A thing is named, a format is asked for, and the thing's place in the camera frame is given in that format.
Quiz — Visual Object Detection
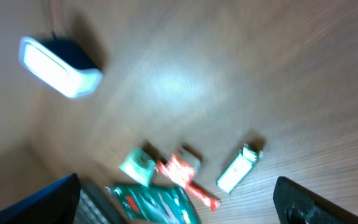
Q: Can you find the red small carton box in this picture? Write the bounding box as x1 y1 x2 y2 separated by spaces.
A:
155 146 201 188

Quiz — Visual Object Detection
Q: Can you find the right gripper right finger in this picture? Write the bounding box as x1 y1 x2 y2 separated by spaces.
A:
273 176 358 224

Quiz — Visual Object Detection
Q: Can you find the red coffee stick sachet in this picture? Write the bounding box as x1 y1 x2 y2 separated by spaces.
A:
185 183 221 212

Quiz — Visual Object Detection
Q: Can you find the white barcode scanner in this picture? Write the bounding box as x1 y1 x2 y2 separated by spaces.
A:
19 36 103 98

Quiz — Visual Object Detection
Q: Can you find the green glove package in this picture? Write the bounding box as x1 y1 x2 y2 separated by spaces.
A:
106 184 201 224

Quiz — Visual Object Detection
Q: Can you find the teal tissue packet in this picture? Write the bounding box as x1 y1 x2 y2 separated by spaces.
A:
119 147 156 187

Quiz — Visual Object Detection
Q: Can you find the green white small box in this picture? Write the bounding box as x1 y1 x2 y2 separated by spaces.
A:
216 144 264 194

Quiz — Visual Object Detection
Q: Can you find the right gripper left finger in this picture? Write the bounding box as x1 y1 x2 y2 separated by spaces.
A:
0 173 81 224

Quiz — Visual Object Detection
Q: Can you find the grey plastic mesh basket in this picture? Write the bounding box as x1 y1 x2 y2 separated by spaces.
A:
74 180 126 224

